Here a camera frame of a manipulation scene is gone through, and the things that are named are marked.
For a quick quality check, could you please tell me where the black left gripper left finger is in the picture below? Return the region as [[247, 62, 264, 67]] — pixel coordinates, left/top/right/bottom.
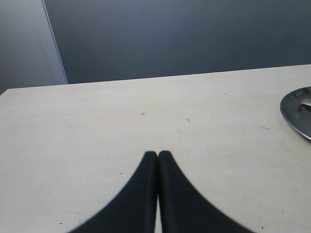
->
[[72, 151, 158, 233]]

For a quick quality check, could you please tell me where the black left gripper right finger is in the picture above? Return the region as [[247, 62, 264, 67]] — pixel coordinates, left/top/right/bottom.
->
[[158, 150, 251, 233]]

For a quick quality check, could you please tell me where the round steel plate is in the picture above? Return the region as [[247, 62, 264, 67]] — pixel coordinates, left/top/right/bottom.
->
[[280, 86, 311, 140]]

